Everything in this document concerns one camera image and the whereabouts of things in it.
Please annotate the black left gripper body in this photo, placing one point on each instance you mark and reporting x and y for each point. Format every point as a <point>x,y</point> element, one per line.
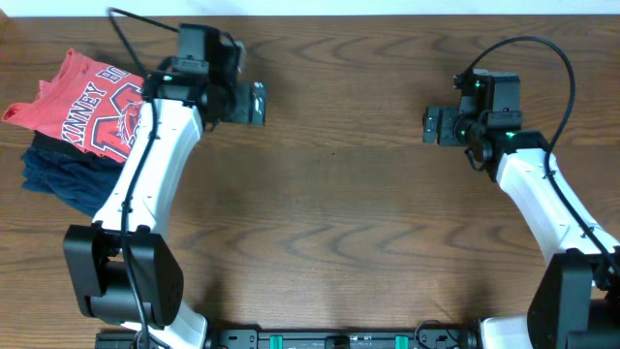
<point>236,107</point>

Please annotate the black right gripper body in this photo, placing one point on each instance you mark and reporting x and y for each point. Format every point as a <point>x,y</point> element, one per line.
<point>456,130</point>

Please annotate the red orange t-shirt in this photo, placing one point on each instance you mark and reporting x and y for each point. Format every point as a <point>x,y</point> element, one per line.
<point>90,105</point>

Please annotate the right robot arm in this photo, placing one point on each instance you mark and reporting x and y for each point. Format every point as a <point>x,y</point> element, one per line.
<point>576,304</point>

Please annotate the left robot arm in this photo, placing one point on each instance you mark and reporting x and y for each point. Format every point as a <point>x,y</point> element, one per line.
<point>121,267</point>

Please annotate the folded navy blue garment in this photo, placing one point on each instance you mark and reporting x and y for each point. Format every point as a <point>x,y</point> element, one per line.
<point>84,183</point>

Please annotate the folded black shirt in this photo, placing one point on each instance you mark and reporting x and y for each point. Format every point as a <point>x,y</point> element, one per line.
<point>45,142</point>

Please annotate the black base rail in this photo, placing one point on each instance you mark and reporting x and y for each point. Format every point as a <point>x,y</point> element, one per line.
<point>424,338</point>

